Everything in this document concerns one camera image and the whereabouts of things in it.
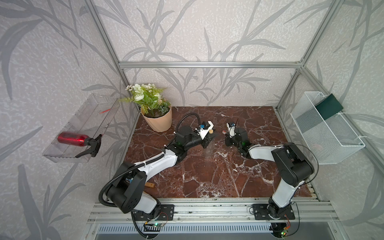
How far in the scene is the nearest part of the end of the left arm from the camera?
2.08 ft

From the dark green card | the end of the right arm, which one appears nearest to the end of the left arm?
the end of the right arm

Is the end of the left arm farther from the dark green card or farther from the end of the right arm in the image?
the dark green card
